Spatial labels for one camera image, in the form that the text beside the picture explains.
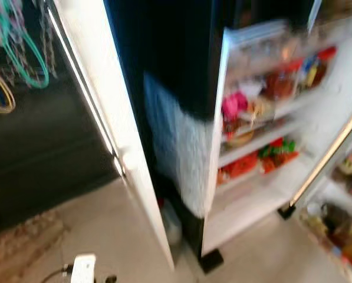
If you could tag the red food packet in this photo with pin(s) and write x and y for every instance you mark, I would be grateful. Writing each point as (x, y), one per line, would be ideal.
(240, 166)

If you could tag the yellow sauce bottle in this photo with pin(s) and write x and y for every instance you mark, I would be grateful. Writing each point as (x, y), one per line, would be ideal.
(311, 73)

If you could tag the brown doormat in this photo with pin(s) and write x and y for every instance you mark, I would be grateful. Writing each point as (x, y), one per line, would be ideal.
(22, 247)

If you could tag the clear plastic food container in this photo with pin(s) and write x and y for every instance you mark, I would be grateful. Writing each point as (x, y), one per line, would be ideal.
(258, 34)

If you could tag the dark glass jar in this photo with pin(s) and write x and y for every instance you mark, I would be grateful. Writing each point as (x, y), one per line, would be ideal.
(338, 218)

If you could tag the bubble wrap sheet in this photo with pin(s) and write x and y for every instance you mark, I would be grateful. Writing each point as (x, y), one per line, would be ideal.
(181, 147)

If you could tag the white door panel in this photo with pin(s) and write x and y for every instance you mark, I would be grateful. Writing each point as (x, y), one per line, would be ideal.
(99, 71)

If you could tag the white fridge drawer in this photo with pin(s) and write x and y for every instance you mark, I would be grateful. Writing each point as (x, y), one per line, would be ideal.
(246, 212)

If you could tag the green and red packet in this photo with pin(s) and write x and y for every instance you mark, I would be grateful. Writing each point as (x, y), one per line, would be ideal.
(277, 153)

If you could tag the white fridge shelf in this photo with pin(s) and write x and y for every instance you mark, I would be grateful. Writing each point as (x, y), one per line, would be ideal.
(282, 131)

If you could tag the black upper freezer door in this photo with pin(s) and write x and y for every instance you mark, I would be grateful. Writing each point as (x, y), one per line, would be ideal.
(341, 7)

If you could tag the red-capped dark bottle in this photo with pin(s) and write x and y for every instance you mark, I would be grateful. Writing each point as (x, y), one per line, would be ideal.
(326, 65)

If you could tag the pink food bag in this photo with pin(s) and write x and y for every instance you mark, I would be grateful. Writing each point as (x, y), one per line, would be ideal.
(233, 106)

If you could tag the brown bowl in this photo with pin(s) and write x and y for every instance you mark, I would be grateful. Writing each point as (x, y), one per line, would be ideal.
(240, 139)

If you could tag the black fridge door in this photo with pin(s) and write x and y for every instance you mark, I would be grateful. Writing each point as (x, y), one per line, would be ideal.
(329, 150)

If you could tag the black fridge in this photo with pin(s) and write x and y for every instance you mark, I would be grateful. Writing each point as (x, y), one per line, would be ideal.
(176, 47)

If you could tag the yellow-lidded jar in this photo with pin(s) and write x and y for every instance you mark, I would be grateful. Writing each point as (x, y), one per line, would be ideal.
(349, 160)

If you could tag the red food jar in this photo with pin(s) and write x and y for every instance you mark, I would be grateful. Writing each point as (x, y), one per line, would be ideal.
(279, 82)

